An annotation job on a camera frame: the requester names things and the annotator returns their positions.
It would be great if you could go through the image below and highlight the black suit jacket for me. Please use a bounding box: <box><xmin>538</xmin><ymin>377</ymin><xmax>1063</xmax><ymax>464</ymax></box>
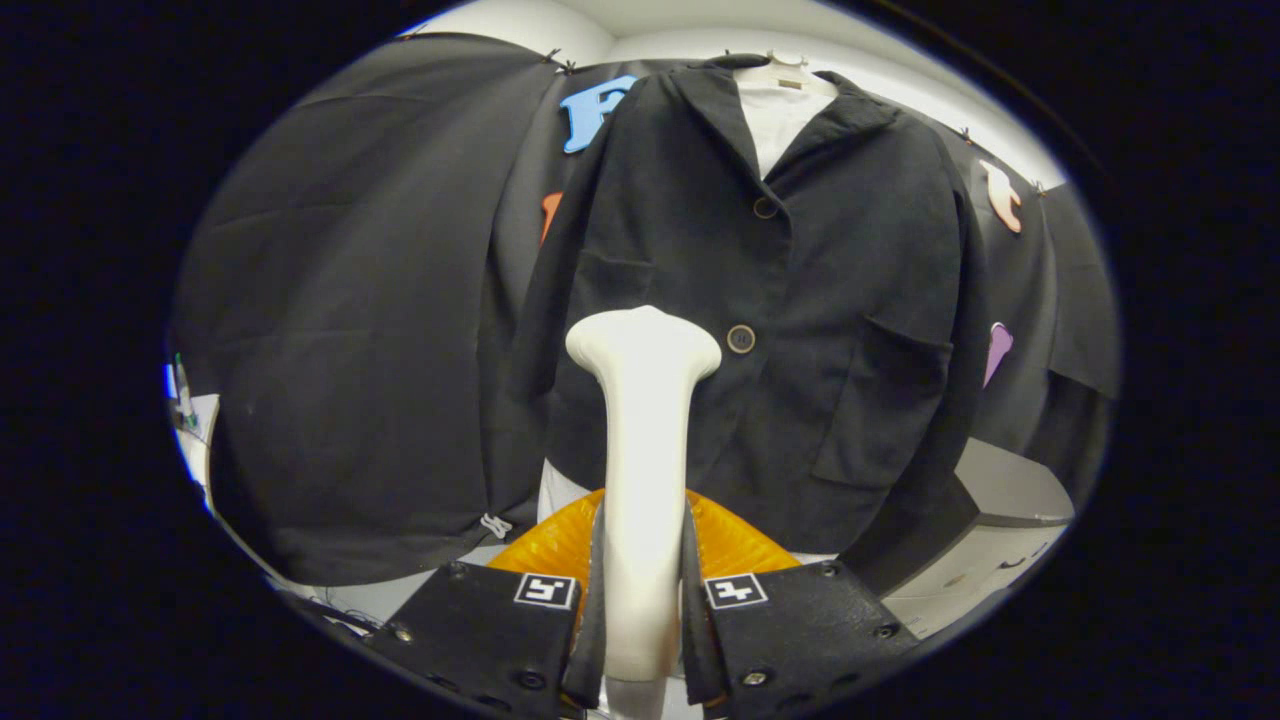
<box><xmin>500</xmin><ymin>55</ymin><xmax>991</xmax><ymax>596</ymax></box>

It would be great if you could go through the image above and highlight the white shirt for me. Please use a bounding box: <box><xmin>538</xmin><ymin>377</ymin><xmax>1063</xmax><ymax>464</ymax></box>
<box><xmin>537</xmin><ymin>65</ymin><xmax>841</xmax><ymax>566</ymax></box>

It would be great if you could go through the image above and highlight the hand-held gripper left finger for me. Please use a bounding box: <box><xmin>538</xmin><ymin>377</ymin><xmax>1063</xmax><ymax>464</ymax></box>
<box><xmin>375</xmin><ymin>488</ymin><xmax>608</xmax><ymax>713</ymax></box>

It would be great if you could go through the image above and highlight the grey cabinet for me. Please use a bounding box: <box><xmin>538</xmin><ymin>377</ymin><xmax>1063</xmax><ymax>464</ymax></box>
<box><xmin>880</xmin><ymin>437</ymin><xmax>1076</xmax><ymax>641</ymax></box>

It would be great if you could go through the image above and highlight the white garment steamer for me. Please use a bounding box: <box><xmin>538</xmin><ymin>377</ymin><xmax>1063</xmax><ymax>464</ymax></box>
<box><xmin>565</xmin><ymin>305</ymin><xmax>723</xmax><ymax>720</ymax></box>

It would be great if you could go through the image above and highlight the white plastic hanger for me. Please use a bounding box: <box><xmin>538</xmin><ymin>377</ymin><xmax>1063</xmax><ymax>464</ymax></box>
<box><xmin>735</xmin><ymin>48</ymin><xmax>841</xmax><ymax>99</ymax></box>

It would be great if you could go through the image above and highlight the black backdrop cloth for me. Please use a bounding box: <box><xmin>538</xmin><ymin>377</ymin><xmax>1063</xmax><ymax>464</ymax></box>
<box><xmin>170</xmin><ymin>30</ymin><xmax>1121</xmax><ymax>591</ymax></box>

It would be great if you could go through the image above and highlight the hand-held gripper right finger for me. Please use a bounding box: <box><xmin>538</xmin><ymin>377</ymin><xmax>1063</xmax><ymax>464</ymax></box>
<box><xmin>683</xmin><ymin>488</ymin><xmax>921</xmax><ymax>713</ymax></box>

